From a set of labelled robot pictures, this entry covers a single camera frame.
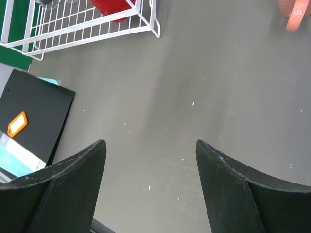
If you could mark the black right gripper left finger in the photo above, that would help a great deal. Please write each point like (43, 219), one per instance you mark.
(60, 198)

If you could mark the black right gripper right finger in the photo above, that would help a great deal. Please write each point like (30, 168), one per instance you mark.
(241, 199)

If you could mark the red ceramic mug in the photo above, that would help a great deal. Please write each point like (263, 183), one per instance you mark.
(109, 7)

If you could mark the pink ceramic mug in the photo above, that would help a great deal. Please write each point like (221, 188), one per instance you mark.
(295, 11)

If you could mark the orange tag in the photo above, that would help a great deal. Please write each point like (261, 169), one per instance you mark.
(17, 124)

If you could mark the black book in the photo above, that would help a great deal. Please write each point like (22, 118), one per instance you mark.
(46, 106)

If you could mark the green lever arch binder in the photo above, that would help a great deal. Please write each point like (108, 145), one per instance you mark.
(13, 56)

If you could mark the white wire dish rack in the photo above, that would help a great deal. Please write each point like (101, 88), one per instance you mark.
(59, 24)

